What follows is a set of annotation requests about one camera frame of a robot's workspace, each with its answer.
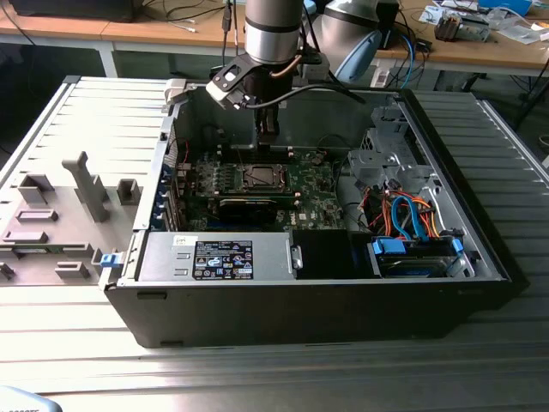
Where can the light grey case latch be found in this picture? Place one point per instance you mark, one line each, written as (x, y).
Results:
(176, 90)

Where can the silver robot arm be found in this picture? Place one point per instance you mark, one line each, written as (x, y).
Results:
(270, 30)

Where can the grey parts rack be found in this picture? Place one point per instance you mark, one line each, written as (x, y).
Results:
(60, 240)

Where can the CPU socket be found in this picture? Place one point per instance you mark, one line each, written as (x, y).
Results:
(245, 189)

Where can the black case fan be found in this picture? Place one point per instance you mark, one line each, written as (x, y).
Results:
(211, 136)

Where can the blue plastic latch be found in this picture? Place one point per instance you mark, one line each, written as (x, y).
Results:
(109, 260)

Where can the grey power supply with label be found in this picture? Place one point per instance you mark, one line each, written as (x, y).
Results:
(270, 257)

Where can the blue box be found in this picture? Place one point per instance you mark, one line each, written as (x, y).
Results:
(506, 5)

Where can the hard disk in blue carrier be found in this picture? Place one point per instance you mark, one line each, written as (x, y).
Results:
(388, 249)

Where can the silver CPU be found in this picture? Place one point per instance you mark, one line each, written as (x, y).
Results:
(263, 177)

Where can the heatsink part on desk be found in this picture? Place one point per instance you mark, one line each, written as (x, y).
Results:
(461, 28)

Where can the green motherboard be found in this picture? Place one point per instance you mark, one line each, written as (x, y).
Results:
(319, 201)

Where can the RAM slot with white latches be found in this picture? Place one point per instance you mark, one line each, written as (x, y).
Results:
(229, 151)

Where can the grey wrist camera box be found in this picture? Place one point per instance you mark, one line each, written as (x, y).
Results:
(315, 64)

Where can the wooden desk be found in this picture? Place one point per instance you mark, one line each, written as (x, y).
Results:
(171, 34)

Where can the round coin cell battery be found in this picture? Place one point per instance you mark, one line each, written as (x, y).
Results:
(316, 159)

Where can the pale blue teach pendant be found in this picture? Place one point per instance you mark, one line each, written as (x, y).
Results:
(21, 401)

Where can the black and grey PC case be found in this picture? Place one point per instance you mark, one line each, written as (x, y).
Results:
(300, 313)

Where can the black device on desk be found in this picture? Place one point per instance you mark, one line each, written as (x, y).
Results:
(73, 10)

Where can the black upright box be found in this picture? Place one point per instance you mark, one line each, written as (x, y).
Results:
(391, 26)

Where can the grey metal drive cage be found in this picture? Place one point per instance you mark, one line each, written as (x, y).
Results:
(369, 161)

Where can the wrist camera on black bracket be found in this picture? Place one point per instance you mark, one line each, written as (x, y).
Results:
(227, 83)

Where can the black graphics card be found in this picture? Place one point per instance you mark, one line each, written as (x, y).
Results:
(249, 211)

